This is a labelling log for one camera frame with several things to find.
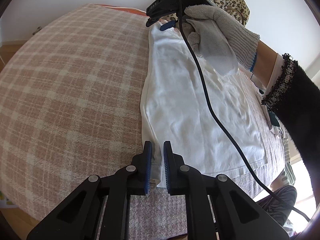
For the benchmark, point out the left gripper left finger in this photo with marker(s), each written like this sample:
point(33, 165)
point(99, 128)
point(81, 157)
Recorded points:
point(99, 208)

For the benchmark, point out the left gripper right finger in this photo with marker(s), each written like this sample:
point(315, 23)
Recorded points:
point(216, 207)

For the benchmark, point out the right forearm in black sleeve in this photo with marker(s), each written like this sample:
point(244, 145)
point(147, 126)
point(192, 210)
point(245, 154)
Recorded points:
point(294, 98)

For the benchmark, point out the right hand in grey glove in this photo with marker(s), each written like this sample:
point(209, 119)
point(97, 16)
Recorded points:
point(221, 40)

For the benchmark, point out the white camisole top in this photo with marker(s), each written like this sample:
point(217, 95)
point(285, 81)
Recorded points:
point(174, 109)

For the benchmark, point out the green striped white cushion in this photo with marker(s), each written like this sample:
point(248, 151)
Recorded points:
point(286, 176)

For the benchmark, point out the grey trousers of person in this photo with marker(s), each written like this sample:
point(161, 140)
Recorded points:
point(279, 212)

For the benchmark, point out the orange floral bed sheet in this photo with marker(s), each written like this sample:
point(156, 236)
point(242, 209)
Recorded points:
point(125, 9)

